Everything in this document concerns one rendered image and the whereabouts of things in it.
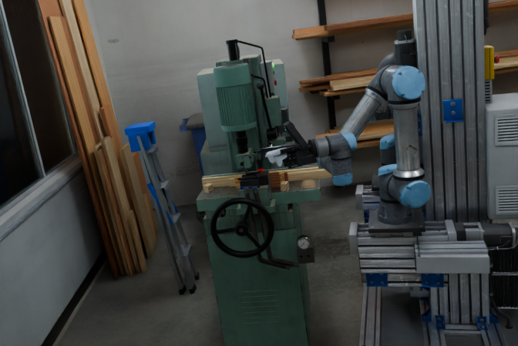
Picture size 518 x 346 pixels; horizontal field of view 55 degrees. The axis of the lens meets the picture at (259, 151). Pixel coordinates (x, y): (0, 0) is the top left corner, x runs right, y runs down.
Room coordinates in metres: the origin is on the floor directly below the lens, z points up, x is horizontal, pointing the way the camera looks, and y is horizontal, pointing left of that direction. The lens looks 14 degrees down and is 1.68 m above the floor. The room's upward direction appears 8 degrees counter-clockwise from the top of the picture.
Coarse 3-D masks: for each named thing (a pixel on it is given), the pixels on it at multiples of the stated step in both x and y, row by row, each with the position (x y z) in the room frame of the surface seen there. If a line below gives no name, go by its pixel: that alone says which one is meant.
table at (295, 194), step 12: (300, 180) 2.36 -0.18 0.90; (216, 192) 2.35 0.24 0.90; (228, 192) 2.33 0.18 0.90; (276, 192) 2.23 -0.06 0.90; (288, 192) 2.22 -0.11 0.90; (300, 192) 2.21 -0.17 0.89; (312, 192) 2.20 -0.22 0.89; (204, 204) 2.27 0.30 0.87; (216, 204) 2.26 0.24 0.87; (276, 204) 2.20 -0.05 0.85
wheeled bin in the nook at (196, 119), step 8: (184, 120) 4.53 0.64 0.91; (192, 120) 4.25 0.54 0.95; (200, 120) 4.19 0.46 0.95; (184, 128) 4.22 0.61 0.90; (192, 128) 4.13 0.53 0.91; (200, 128) 4.14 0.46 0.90; (200, 136) 4.17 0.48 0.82; (200, 144) 4.18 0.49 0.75; (200, 152) 4.18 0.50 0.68; (200, 160) 4.19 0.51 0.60; (200, 168) 4.20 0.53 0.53; (200, 216) 4.18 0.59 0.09
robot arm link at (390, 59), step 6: (390, 54) 2.41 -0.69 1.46; (384, 60) 2.41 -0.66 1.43; (390, 60) 2.38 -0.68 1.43; (378, 66) 2.44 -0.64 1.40; (384, 66) 2.40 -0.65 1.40; (378, 108) 2.59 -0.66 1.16; (384, 108) 2.59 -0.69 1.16; (378, 114) 2.63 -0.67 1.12; (384, 114) 2.64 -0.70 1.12; (390, 114) 2.64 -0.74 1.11; (372, 120) 2.66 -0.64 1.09
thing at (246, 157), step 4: (248, 148) 2.48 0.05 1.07; (248, 152) 2.40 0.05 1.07; (252, 152) 2.47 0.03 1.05; (236, 156) 2.36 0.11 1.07; (240, 156) 2.36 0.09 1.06; (244, 156) 2.36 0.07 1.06; (248, 156) 2.36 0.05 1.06; (252, 156) 2.45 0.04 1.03; (236, 160) 2.36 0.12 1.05; (240, 160) 2.36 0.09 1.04; (244, 160) 2.36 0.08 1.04; (248, 160) 2.36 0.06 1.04; (252, 160) 2.43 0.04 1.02; (244, 164) 2.36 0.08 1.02; (248, 164) 2.36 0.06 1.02; (240, 168) 2.36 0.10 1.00; (244, 168) 2.36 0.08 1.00
